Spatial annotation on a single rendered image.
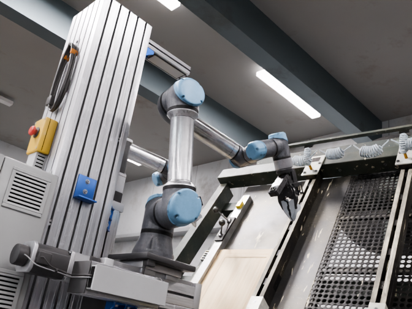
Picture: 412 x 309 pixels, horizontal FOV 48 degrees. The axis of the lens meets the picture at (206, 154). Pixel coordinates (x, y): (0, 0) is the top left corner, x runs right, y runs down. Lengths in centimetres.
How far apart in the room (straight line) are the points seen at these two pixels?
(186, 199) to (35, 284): 54
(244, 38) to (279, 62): 50
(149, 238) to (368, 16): 368
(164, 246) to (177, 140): 37
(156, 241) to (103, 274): 34
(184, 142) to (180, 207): 24
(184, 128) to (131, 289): 58
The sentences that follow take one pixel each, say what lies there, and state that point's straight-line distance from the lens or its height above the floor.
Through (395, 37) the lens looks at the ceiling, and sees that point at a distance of 514.
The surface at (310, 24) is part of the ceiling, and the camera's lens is 491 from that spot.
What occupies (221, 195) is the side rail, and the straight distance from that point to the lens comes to 307.
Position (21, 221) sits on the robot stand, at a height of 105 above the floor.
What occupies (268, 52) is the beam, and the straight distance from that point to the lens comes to 464.
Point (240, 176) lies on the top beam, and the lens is 305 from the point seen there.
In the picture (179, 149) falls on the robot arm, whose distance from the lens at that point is 161.
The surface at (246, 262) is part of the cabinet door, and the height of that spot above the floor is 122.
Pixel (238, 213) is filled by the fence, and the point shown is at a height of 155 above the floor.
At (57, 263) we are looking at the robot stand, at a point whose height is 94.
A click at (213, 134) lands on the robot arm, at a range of 187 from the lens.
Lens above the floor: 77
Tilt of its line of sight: 23 degrees up
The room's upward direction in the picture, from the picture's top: 9 degrees clockwise
